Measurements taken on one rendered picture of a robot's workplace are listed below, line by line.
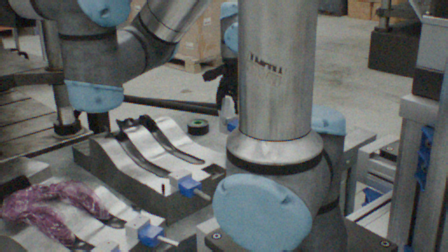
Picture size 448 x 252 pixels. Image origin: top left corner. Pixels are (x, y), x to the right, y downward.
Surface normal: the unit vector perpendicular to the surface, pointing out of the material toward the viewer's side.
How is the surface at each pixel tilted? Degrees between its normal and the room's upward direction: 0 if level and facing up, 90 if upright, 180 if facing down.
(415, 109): 90
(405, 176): 90
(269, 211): 97
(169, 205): 90
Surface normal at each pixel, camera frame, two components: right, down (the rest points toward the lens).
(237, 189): -0.41, 0.49
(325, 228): 0.46, 0.05
